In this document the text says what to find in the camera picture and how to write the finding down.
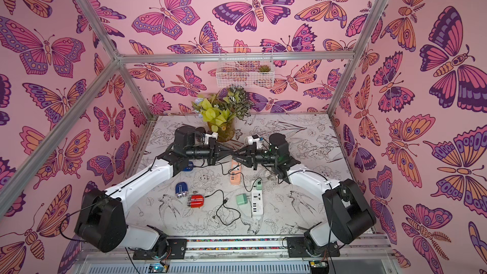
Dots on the green power adapter cube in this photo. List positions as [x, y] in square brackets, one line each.
[259, 185]

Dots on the potted green artificial plant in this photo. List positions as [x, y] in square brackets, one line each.
[220, 110]

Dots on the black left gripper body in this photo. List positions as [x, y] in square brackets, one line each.
[203, 153]

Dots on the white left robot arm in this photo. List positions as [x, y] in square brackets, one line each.
[102, 218]

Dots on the white power plug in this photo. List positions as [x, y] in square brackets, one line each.
[271, 177]

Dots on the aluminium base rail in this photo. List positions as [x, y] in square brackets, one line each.
[370, 253]

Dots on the pink power strip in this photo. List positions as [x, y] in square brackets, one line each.
[236, 173]

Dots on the small plant in basket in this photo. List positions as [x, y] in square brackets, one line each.
[264, 69]

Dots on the white wire wall basket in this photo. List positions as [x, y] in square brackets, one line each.
[238, 67]

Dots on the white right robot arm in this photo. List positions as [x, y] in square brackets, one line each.
[349, 215]

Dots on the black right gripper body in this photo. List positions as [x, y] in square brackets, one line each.
[252, 156]

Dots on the white power strip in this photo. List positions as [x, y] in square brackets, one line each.
[257, 206]

